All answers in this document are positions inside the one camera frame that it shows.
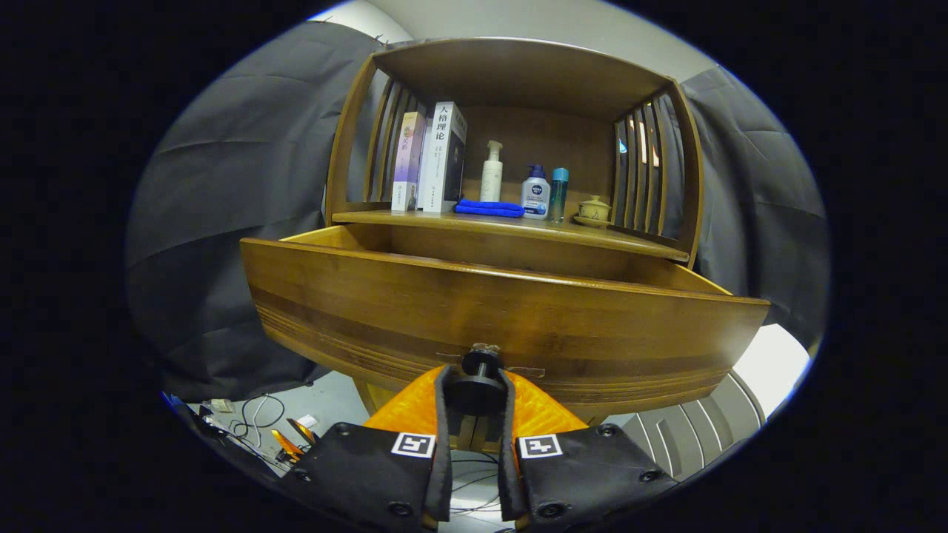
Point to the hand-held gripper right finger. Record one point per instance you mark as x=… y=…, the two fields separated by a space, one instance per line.
x=578 y=474

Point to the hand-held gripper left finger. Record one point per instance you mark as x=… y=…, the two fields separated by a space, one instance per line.
x=385 y=474

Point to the black drawer knob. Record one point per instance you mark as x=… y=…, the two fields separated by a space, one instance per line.
x=478 y=389

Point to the wooden drawer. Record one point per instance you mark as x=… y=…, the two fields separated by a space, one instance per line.
x=481 y=311

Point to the wooden countertop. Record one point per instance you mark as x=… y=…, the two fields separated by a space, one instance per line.
x=385 y=217

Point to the wooden cabinet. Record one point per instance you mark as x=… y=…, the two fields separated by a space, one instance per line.
x=533 y=74

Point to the beige lidded teacup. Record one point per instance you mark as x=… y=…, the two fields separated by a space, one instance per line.
x=595 y=211

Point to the teal slim bottle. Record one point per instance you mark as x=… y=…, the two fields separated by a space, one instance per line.
x=558 y=196

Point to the blue folded cloth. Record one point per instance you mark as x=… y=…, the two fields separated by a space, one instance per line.
x=489 y=209

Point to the white bottle with blue cap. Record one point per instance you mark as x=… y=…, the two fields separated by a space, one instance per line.
x=535 y=196

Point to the black backdrop cloth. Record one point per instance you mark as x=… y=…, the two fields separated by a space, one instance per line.
x=222 y=222

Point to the white pump bottle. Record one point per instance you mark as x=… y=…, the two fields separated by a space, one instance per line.
x=491 y=181

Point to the purple book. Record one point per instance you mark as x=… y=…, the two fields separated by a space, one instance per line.
x=407 y=163

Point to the white book with portrait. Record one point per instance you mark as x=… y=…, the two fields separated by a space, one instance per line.
x=437 y=163

